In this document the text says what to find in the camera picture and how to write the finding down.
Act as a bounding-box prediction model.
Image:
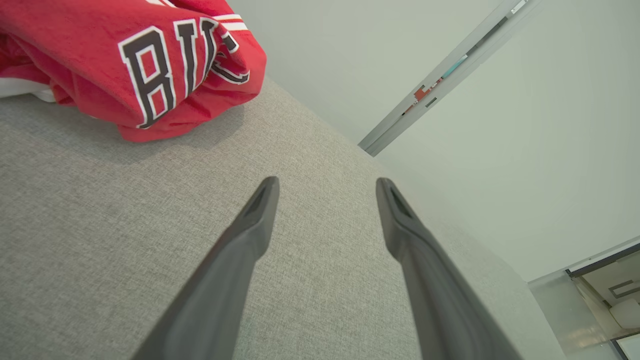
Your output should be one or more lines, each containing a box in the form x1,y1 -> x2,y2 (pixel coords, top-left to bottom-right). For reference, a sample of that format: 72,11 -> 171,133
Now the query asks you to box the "dark framed glass partition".
528,239 -> 640,360

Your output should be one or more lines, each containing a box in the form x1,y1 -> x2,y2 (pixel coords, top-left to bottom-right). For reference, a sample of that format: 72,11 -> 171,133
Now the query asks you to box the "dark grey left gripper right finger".
376,177 -> 523,360

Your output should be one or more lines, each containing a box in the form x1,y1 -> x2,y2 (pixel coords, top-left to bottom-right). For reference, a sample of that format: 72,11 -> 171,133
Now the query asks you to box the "grey window frame post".
358,0 -> 543,157

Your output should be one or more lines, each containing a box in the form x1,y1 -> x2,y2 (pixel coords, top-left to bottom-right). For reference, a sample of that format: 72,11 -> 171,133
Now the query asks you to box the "red jersey with black lettering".
0,0 -> 267,143

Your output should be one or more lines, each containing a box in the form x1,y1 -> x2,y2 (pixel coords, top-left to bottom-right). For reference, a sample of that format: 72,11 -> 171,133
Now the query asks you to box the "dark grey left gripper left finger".
131,176 -> 280,360

